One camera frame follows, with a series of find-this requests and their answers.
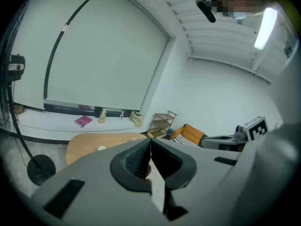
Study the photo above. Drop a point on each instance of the yellow drink bottle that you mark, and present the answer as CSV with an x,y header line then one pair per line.
x,y
102,117

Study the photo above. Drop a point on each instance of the white cup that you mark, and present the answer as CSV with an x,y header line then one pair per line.
x,y
102,148

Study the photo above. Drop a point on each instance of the long ceiling light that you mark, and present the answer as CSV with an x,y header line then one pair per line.
x,y
265,28

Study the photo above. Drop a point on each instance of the striped black orange blanket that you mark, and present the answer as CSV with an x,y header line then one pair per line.
x,y
191,132

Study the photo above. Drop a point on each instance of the black standing fan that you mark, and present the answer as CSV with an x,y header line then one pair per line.
x,y
41,169

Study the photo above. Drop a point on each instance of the small brown ornament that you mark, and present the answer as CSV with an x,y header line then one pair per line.
x,y
18,109

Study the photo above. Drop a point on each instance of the beige cloth bag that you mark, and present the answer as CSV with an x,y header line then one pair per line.
x,y
136,119

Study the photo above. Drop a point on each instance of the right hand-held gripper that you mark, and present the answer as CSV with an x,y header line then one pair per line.
x,y
256,129

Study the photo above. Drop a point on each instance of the black white striped blanket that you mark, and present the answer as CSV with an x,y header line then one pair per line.
x,y
185,140

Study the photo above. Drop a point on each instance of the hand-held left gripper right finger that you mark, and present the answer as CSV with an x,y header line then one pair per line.
x,y
202,168

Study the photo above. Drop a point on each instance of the magenta book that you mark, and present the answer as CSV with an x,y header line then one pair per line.
x,y
82,121

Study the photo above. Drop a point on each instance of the oval wooden table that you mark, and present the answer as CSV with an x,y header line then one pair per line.
x,y
84,147

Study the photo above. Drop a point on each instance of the small clear bottle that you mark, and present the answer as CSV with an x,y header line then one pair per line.
x,y
121,115

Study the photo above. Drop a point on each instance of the person's white shirt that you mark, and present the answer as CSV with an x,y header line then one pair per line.
x,y
277,173

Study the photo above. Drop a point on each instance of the black head-worn camera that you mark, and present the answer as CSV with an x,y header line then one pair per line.
x,y
207,9

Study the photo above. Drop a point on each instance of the narrow white roller blind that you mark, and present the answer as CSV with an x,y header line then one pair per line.
x,y
33,43

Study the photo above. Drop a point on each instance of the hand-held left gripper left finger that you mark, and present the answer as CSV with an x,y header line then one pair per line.
x,y
94,178

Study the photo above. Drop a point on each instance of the white windowsill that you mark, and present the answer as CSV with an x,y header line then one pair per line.
x,y
58,126

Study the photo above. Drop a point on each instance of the large white roller blind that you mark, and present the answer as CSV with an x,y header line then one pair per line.
x,y
105,55

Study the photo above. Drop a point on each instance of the wooden shelf rack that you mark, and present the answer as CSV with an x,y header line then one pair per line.
x,y
162,123

